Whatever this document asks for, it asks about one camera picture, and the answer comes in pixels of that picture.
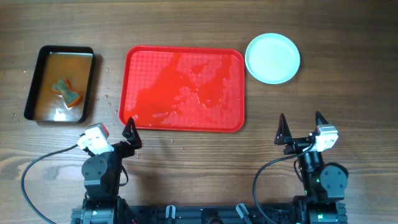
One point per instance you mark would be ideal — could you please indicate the orange green sponge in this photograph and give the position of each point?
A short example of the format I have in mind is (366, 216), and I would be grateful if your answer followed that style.
(64, 89)

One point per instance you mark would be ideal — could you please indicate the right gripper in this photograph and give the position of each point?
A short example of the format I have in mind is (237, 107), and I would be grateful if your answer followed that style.
(283, 131)

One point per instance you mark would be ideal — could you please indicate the white plate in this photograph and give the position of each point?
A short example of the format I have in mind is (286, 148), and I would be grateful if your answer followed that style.
(272, 58)

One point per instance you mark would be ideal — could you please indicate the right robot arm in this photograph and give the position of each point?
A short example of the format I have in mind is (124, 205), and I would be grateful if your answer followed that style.
(324, 184)

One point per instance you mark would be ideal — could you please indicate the black water basin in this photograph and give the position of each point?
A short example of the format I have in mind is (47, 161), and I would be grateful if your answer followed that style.
(55, 62)

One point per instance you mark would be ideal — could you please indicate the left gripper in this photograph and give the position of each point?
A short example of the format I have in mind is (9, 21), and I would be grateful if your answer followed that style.
(127, 150)

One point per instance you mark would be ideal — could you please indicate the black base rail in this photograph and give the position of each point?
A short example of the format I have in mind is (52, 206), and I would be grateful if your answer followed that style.
(217, 214)

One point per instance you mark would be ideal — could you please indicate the red plastic tray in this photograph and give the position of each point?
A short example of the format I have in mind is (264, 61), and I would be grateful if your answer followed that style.
(183, 89)

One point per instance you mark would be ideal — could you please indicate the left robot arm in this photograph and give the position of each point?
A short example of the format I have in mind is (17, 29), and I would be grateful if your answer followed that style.
(102, 173)

